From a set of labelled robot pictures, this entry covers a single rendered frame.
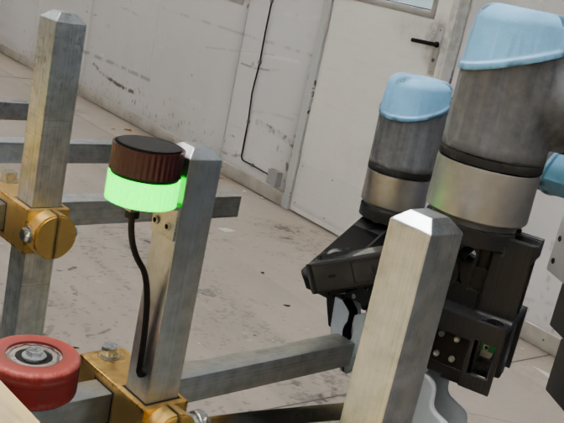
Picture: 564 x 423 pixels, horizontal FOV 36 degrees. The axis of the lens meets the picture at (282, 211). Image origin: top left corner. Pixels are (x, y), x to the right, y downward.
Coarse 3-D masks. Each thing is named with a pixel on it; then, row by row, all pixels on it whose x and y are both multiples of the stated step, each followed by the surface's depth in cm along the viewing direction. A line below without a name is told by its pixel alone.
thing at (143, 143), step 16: (128, 144) 69; (144, 144) 70; (160, 144) 72; (176, 144) 73; (128, 208) 70; (176, 208) 73; (128, 224) 72; (160, 224) 75; (176, 224) 74; (144, 272) 75; (144, 288) 75; (144, 304) 76; (144, 320) 76; (144, 336) 77; (144, 352) 78; (144, 368) 78
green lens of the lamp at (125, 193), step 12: (108, 168) 72; (108, 180) 70; (120, 180) 69; (108, 192) 70; (120, 192) 70; (132, 192) 69; (144, 192) 69; (156, 192) 70; (168, 192) 70; (120, 204) 70; (132, 204) 69; (144, 204) 70; (156, 204) 70; (168, 204) 71
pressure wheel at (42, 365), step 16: (16, 336) 78; (32, 336) 78; (0, 352) 74; (16, 352) 76; (32, 352) 75; (48, 352) 77; (64, 352) 77; (0, 368) 72; (16, 368) 72; (32, 368) 73; (48, 368) 73; (64, 368) 74; (16, 384) 72; (32, 384) 72; (48, 384) 73; (64, 384) 74; (32, 400) 72; (48, 400) 73; (64, 400) 74
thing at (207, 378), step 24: (336, 336) 105; (216, 360) 92; (240, 360) 93; (264, 360) 94; (288, 360) 96; (312, 360) 99; (336, 360) 102; (96, 384) 82; (192, 384) 88; (216, 384) 90; (240, 384) 93; (264, 384) 95; (72, 408) 78; (96, 408) 80
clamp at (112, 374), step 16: (96, 352) 86; (128, 352) 87; (80, 368) 85; (96, 368) 83; (112, 368) 83; (112, 384) 81; (112, 400) 81; (128, 400) 79; (176, 400) 80; (112, 416) 81; (128, 416) 79; (144, 416) 78; (160, 416) 78; (176, 416) 78
